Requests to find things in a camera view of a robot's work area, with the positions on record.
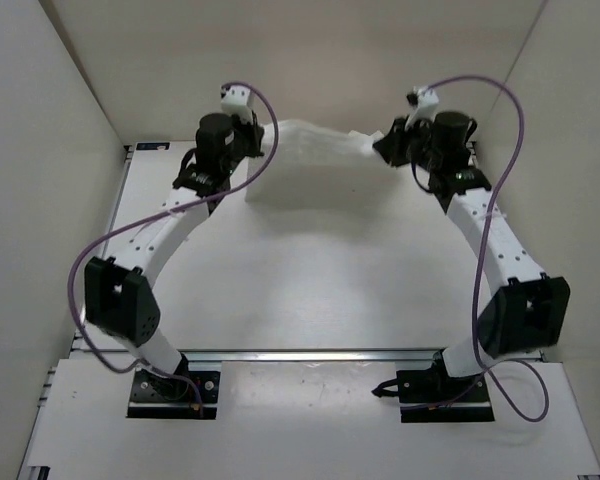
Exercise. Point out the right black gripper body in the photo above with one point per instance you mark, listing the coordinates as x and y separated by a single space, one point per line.
421 153

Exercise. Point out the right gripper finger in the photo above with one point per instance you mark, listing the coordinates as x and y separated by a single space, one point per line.
392 149
399 128

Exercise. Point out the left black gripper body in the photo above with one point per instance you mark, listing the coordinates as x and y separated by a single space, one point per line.
236 154

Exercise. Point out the white pleated skirt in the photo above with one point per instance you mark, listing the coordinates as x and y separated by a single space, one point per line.
304 147

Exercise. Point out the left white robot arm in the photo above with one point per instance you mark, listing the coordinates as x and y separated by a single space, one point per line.
119 298

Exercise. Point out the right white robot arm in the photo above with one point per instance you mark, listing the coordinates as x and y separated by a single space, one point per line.
527 307

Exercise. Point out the left blue table label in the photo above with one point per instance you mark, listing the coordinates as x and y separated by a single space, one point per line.
152 146

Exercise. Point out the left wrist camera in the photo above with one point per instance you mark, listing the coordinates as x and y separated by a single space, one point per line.
237 101

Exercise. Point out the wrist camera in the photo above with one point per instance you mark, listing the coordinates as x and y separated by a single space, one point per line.
237 101
423 102

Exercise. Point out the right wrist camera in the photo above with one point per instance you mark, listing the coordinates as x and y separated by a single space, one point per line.
423 102

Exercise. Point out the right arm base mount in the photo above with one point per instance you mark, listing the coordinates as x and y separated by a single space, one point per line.
431 396

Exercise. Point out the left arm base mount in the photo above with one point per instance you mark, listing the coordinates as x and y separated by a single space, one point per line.
154 397

